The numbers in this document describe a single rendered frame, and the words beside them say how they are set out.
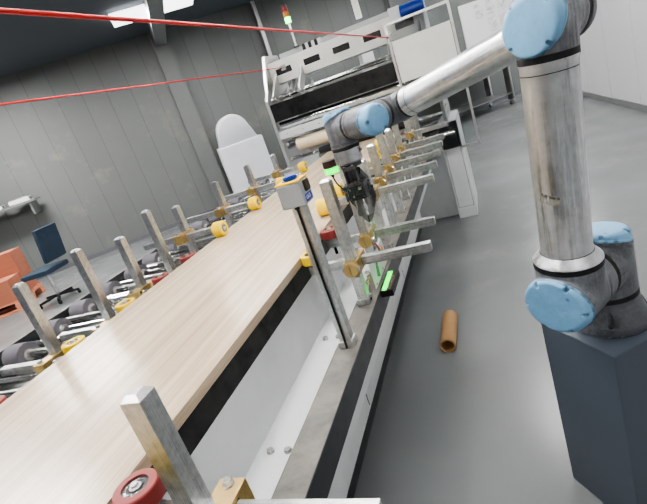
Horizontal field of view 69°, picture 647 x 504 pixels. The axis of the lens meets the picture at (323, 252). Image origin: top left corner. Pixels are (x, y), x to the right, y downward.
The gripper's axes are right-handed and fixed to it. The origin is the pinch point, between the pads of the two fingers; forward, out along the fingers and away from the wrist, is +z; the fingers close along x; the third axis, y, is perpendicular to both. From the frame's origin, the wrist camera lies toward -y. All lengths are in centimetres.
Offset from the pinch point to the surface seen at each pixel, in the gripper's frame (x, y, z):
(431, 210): -20, -283, 87
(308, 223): -6.6, 35.9, -12.4
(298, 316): -28.1, 20.4, 22.2
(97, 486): -33, 103, 7
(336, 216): -7.6, 9.9, -5.7
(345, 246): -8.0, 9.9, 5.0
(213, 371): -27, 70, 8
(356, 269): -5.9, 12.6, 12.7
